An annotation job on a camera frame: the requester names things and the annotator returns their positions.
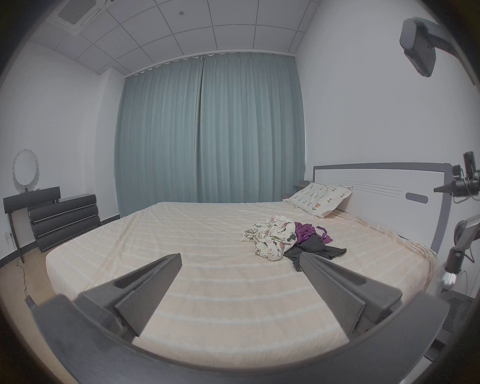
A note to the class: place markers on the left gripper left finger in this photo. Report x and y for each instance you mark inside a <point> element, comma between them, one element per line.
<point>142,296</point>

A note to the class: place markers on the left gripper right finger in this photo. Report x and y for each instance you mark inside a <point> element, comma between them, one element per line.
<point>337,296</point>

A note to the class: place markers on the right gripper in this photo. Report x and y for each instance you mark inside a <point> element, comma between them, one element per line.
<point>459,187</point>

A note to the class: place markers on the black T-shirt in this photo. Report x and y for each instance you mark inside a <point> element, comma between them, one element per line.
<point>318,249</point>

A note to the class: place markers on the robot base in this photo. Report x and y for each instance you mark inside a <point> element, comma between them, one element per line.
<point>455,311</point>

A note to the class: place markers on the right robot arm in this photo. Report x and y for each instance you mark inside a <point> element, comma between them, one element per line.
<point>468,228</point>

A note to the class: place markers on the bed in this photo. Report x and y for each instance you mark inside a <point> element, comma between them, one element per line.
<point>225,243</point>

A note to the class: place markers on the purple garment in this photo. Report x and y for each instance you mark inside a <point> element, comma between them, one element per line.
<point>305,232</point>

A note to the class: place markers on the white printed garment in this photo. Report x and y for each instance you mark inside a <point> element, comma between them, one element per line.
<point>270,236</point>

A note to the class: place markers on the white printed pillow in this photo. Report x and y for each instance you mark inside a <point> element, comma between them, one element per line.
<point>318,197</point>

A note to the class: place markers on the black chest of drawers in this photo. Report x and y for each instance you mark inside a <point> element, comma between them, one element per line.
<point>63,221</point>

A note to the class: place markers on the grey bedside table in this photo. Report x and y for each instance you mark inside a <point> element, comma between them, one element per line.
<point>302,185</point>

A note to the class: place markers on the black dressing table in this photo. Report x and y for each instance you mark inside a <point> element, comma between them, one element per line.
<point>33,197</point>

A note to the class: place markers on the round white mirror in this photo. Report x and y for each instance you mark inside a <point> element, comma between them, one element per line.
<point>25,168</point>

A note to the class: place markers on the blue-green curtain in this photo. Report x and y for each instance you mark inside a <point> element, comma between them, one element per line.
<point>225,131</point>

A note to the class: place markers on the ceiling air vent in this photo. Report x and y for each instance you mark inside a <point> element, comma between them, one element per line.
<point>82,13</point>

